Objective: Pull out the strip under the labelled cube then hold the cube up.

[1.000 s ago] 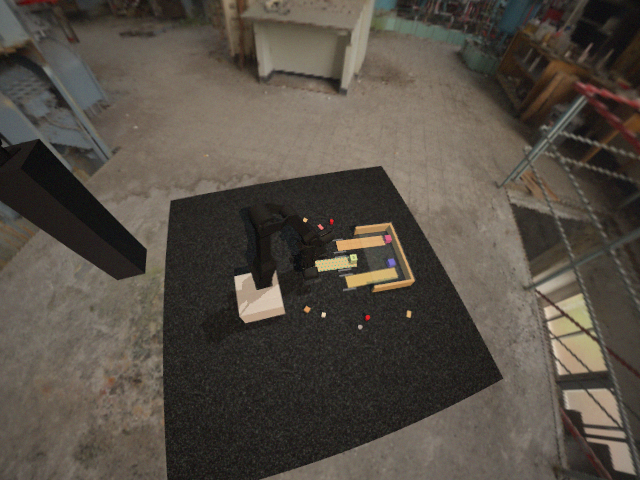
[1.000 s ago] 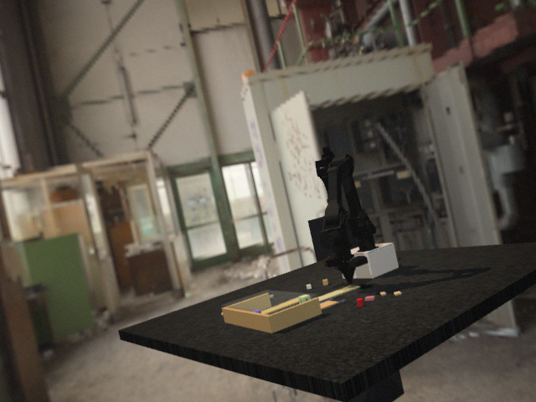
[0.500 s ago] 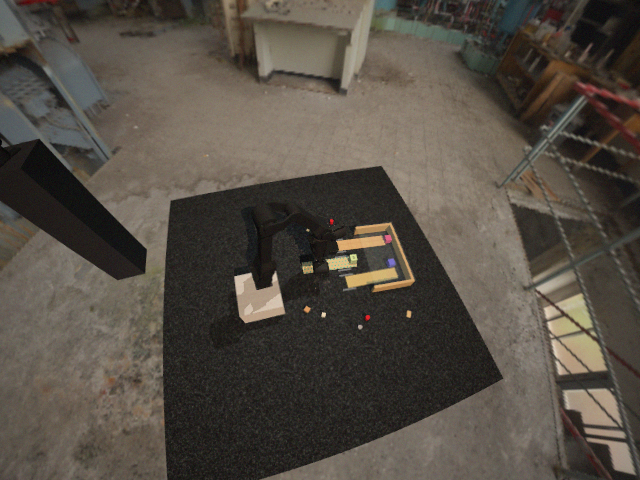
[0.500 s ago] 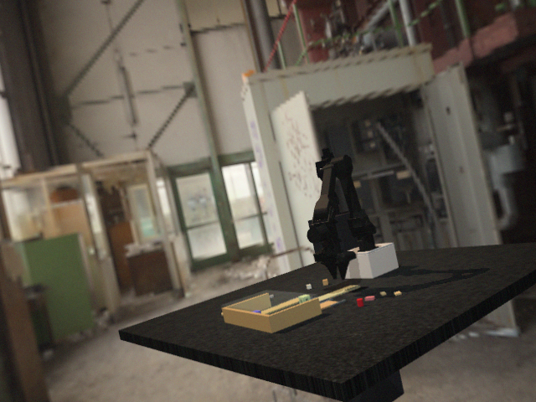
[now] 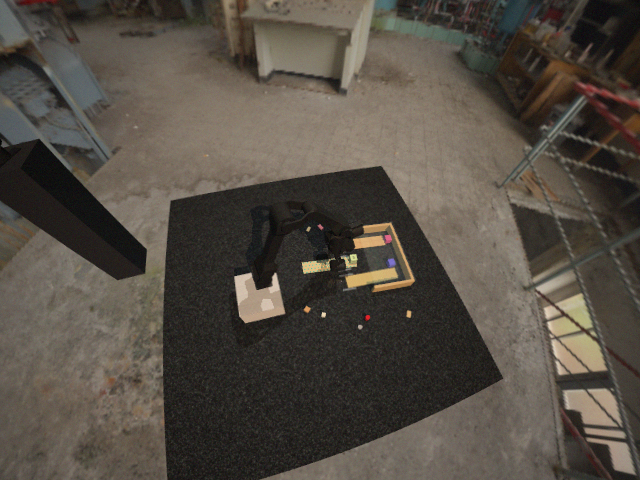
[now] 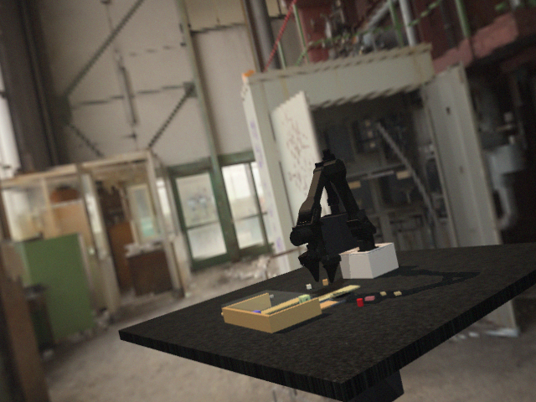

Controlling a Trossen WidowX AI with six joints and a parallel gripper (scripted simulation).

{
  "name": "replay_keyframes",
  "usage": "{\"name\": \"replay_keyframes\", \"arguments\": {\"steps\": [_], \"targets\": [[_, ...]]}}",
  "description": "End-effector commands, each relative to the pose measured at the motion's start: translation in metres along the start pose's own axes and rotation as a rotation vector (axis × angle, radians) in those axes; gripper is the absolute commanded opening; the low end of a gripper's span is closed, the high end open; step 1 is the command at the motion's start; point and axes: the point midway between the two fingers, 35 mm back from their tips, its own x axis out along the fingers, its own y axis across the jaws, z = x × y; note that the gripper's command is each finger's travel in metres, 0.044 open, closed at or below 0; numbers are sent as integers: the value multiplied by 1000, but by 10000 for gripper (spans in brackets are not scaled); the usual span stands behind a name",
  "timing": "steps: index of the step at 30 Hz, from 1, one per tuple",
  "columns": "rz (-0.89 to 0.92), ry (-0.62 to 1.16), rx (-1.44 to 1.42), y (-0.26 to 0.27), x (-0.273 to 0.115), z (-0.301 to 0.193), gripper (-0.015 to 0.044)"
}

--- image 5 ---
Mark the tan strip with teal polka dots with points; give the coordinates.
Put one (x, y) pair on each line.
(323, 265)

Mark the yellow crosshatched flat strip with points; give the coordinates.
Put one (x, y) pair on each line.
(357, 280)

